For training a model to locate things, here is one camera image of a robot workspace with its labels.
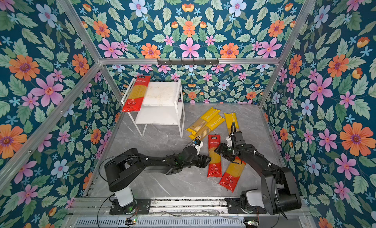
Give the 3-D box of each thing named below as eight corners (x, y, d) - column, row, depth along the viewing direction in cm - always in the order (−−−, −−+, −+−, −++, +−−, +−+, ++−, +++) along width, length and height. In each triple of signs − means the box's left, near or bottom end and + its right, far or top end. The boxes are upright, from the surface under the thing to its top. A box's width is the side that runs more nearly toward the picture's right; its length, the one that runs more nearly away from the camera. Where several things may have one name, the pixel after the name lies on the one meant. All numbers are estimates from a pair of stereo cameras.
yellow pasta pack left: (187, 130, 105) (187, 128, 103) (212, 108, 119) (212, 106, 117) (194, 135, 103) (194, 133, 100) (219, 112, 116) (219, 110, 114)
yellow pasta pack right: (227, 134, 104) (227, 132, 102) (224, 115, 116) (224, 112, 114) (239, 134, 104) (239, 132, 102) (235, 114, 116) (235, 112, 114)
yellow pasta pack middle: (196, 144, 98) (196, 142, 96) (189, 137, 102) (189, 135, 100) (225, 121, 111) (225, 119, 109) (218, 115, 114) (218, 113, 112)
